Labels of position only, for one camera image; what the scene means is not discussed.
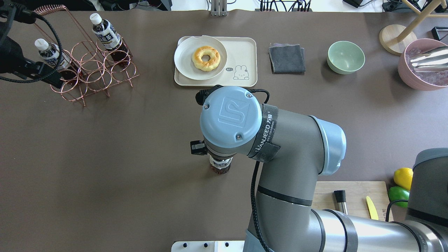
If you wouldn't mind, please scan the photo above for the green lime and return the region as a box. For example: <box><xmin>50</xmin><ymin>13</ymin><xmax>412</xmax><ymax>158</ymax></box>
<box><xmin>388</xmin><ymin>185</ymin><xmax>410</xmax><ymax>201</ymax></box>

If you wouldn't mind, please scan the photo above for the beige tray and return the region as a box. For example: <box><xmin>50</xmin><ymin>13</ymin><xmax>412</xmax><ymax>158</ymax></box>
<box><xmin>174</xmin><ymin>36</ymin><xmax>258</xmax><ymax>88</ymax></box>

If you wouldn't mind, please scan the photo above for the tea bottle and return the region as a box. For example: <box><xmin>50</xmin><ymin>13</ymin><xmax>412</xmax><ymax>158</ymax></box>
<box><xmin>35</xmin><ymin>38</ymin><xmax>79</xmax><ymax>80</ymax></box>
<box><xmin>90</xmin><ymin>13</ymin><xmax>132</xmax><ymax>68</ymax></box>
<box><xmin>209</xmin><ymin>156</ymin><xmax>233</xmax><ymax>174</ymax></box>

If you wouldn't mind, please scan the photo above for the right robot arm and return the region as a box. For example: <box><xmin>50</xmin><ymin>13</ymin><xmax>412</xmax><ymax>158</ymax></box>
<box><xmin>191</xmin><ymin>85</ymin><xmax>448</xmax><ymax>252</ymax></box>

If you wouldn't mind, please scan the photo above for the yellow glazed donut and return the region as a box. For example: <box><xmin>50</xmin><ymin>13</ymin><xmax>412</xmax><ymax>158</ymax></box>
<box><xmin>192</xmin><ymin>46</ymin><xmax>221</xmax><ymax>72</ymax></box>

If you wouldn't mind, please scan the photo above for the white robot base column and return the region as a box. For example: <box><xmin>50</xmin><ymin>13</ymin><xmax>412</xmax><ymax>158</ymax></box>
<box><xmin>171</xmin><ymin>240</ymin><xmax>245</xmax><ymax>252</ymax></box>

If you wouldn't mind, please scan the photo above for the copper wire bottle rack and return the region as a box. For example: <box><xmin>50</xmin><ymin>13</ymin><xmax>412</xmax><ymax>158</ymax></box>
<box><xmin>35</xmin><ymin>5</ymin><xmax>140</xmax><ymax>106</ymax></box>

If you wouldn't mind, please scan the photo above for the white plate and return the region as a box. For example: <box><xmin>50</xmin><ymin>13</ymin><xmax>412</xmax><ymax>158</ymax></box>
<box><xmin>174</xmin><ymin>35</ymin><xmax>227</xmax><ymax>80</ymax></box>

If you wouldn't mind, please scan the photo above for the wooden stand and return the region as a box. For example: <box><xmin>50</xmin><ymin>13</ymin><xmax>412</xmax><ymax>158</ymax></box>
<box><xmin>379</xmin><ymin>0</ymin><xmax>447</xmax><ymax>56</ymax></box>

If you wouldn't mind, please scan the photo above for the black handled knife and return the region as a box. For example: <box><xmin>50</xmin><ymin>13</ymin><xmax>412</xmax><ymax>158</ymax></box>
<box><xmin>333</xmin><ymin>190</ymin><xmax>348</xmax><ymax>214</ymax></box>

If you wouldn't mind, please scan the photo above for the metal scoop in bowl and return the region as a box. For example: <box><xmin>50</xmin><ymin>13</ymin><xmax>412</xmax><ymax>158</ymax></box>
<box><xmin>409</xmin><ymin>46</ymin><xmax>448</xmax><ymax>72</ymax></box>

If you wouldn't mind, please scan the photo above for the pink bowl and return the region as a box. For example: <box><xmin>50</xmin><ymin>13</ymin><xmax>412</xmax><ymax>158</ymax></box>
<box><xmin>398</xmin><ymin>38</ymin><xmax>447</xmax><ymax>91</ymax></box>

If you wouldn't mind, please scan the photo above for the yellow lemon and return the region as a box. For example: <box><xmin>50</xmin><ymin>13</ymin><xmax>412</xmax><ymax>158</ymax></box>
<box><xmin>393</xmin><ymin>167</ymin><xmax>413</xmax><ymax>191</ymax></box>

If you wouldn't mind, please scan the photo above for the wooden cutting board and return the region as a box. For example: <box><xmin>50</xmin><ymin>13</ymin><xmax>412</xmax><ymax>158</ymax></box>
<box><xmin>311</xmin><ymin>181</ymin><xmax>389</xmax><ymax>221</ymax></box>

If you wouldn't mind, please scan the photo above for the aluminium frame post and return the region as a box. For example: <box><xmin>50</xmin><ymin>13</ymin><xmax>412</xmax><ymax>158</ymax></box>
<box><xmin>210</xmin><ymin>0</ymin><xmax>228</xmax><ymax>16</ymax></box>

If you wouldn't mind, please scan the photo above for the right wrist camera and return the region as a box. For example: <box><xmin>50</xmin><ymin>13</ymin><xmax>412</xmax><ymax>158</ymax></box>
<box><xmin>190</xmin><ymin>140</ymin><xmax>208</xmax><ymax>156</ymax></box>

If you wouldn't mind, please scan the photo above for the dark grey cloth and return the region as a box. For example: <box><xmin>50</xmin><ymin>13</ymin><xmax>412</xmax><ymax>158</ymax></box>
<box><xmin>269</xmin><ymin>43</ymin><xmax>306</xmax><ymax>74</ymax></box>

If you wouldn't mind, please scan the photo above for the yellow plastic knife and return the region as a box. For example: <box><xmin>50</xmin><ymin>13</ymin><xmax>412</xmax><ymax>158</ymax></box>
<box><xmin>365</xmin><ymin>196</ymin><xmax>379</xmax><ymax>220</ymax></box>

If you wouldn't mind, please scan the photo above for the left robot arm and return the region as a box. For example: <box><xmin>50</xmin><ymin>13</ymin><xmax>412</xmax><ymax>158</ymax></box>
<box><xmin>0</xmin><ymin>0</ymin><xmax>64</xmax><ymax>89</ymax></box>

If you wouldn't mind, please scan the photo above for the green bowl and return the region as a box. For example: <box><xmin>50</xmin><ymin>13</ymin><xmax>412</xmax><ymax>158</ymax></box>
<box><xmin>327</xmin><ymin>41</ymin><xmax>365</xmax><ymax>75</ymax></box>

